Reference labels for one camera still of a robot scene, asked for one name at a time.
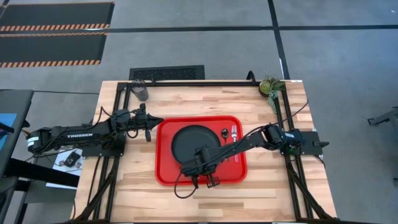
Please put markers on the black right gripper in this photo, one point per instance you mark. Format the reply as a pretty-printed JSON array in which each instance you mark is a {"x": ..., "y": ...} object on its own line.
[{"x": 200, "y": 165}]

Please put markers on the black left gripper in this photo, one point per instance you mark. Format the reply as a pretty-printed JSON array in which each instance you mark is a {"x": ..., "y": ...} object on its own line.
[{"x": 143, "y": 120}]

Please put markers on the black round plate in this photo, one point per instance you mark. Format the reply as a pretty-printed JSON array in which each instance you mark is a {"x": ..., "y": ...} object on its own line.
[{"x": 189, "y": 140}]

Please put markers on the red plastic tray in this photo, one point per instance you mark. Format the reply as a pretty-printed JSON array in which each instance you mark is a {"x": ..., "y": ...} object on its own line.
[{"x": 164, "y": 174}]

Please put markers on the black spoon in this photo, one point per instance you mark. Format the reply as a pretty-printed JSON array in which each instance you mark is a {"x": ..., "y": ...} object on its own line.
[{"x": 224, "y": 133}]

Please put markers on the red plastic fork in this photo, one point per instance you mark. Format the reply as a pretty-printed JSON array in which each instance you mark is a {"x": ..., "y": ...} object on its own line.
[{"x": 234, "y": 132}]

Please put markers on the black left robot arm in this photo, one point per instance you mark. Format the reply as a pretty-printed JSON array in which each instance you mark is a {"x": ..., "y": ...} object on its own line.
[{"x": 77, "y": 134}]

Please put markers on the dark translucent cup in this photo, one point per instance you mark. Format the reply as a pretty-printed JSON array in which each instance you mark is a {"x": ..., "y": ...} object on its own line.
[{"x": 141, "y": 93}]

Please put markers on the black floor vent grate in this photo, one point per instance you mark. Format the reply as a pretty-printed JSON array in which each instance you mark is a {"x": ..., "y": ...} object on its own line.
[{"x": 168, "y": 73}]

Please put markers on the small black controller device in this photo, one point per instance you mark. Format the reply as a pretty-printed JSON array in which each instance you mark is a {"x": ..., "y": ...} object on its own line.
[{"x": 72, "y": 159}]

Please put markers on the small green potted plant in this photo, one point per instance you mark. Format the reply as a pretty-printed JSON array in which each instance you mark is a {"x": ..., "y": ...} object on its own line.
[{"x": 267, "y": 87}]

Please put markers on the white paper sheet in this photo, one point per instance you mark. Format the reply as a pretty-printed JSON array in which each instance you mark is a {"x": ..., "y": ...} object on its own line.
[{"x": 56, "y": 183}]

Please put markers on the black desk crossbar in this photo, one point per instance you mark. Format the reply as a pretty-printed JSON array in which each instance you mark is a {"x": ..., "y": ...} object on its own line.
[{"x": 40, "y": 172}]

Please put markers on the black mat with orange stripes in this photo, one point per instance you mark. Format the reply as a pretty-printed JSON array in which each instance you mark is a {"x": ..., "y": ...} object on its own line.
[
  {"x": 49, "y": 48},
  {"x": 56, "y": 14}
]

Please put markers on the dark grey desk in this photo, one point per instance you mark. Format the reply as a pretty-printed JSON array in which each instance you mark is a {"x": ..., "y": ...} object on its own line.
[{"x": 15, "y": 102}]

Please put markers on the blue flat item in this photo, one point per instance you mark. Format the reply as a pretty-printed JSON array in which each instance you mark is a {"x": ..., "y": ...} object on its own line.
[{"x": 6, "y": 119}]

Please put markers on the grey tripod stand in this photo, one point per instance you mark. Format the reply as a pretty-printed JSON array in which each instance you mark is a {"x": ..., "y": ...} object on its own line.
[{"x": 384, "y": 119}]

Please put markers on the black aluminium table frame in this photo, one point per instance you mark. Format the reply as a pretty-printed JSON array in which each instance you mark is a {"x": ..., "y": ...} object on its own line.
[{"x": 186, "y": 84}]

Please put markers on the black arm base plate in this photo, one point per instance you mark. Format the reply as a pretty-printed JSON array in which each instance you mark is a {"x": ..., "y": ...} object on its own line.
[
  {"x": 314, "y": 141},
  {"x": 99, "y": 152}
]

